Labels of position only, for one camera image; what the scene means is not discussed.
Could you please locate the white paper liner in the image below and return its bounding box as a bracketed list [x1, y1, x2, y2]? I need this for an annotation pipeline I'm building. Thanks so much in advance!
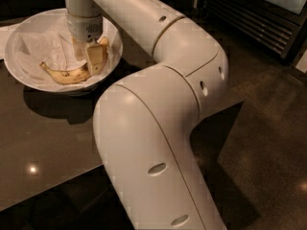
[12, 12, 123, 91]

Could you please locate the yellow spotted banana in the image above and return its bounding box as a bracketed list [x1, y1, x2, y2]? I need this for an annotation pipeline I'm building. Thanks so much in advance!
[38, 35, 110, 86]

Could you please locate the dark slatted appliance grille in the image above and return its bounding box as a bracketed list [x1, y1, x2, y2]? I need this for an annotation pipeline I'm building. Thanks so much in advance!
[203, 0, 307, 62]

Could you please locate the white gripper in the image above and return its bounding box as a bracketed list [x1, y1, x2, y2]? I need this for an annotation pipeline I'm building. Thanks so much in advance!
[66, 12, 107, 76]

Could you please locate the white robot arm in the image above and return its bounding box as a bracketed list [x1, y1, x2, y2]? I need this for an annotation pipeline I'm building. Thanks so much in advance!
[65, 0, 228, 230]

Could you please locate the white bowl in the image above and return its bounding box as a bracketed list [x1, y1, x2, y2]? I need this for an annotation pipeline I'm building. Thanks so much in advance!
[3, 8, 125, 98]

